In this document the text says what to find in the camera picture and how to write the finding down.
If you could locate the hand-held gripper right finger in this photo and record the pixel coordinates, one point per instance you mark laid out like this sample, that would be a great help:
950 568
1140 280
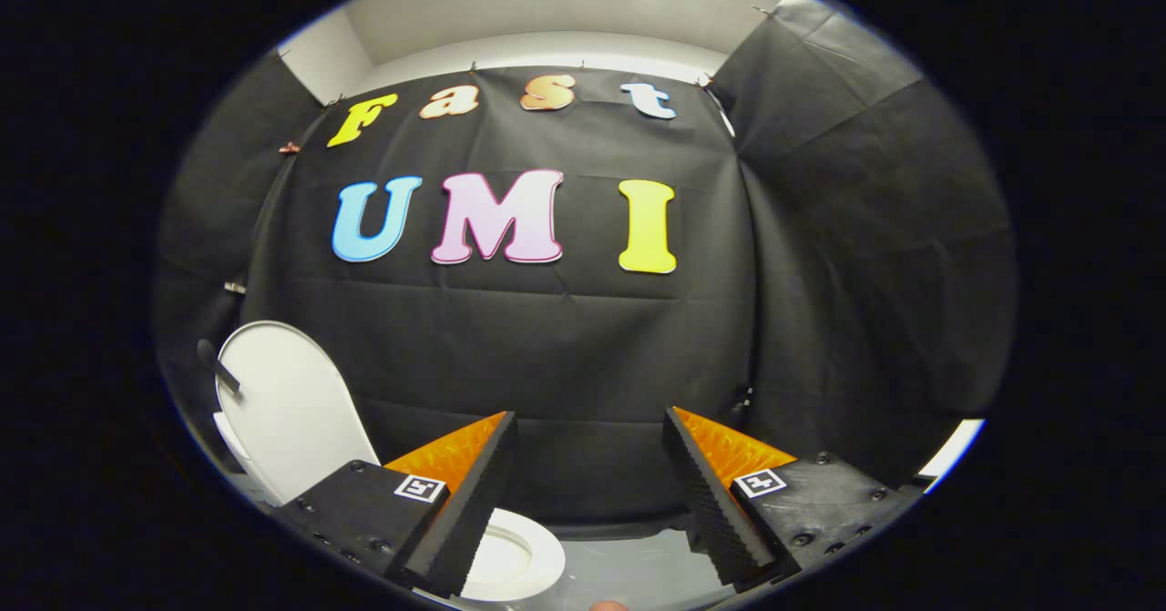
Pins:
710 502

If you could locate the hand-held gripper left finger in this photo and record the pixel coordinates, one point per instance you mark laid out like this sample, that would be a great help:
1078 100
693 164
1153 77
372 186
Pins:
474 506

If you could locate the white toilet lid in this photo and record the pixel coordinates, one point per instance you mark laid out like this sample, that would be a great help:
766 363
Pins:
296 411

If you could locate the black backdrop cloth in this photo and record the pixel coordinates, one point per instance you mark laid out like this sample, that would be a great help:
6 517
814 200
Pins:
565 347

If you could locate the small metal clip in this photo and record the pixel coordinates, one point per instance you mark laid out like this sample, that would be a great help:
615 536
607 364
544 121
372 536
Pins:
235 288

